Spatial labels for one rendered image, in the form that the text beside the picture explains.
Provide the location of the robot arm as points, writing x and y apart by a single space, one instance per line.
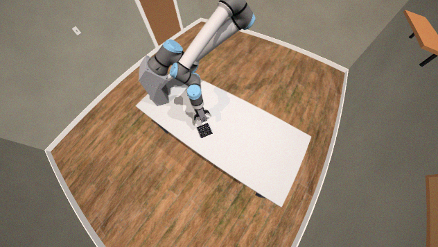
216 30

